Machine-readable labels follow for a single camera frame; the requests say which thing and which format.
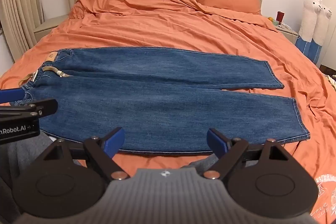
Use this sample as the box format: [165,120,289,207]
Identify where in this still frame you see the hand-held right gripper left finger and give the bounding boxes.
[39,127,130,181]

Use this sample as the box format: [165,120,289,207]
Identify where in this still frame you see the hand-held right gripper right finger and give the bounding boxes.
[203,128,297,180]

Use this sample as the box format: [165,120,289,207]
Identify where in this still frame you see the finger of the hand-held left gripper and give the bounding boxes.
[0,88,26,104]
[0,98,58,123]

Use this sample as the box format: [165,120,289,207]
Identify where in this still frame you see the blue denim pants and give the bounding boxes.
[14,48,311,155]

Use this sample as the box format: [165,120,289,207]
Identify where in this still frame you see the beige nightstand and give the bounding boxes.
[34,15,70,42]

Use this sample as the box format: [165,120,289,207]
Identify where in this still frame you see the beige pleated curtain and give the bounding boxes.
[0,0,44,62]

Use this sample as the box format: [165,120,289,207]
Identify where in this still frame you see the orange duvet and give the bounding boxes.
[0,0,336,224]

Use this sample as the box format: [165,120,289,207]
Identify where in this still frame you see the white nightstand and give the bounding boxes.
[276,23,300,44]

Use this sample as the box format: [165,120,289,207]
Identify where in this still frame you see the white alpaca plush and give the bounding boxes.
[311,5,333,67]
[295,0,323,54]

